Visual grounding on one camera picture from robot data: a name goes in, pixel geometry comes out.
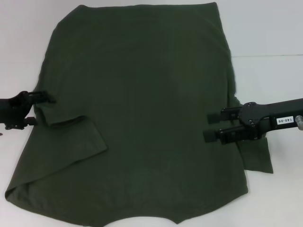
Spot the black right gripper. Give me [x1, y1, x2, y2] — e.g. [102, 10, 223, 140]
[203, 98, 303, 145]

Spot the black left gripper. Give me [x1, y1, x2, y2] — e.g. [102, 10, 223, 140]
[0, 90, 57, 130]

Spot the dark green shirt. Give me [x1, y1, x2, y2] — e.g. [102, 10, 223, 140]
[4, 1, 274, 225]

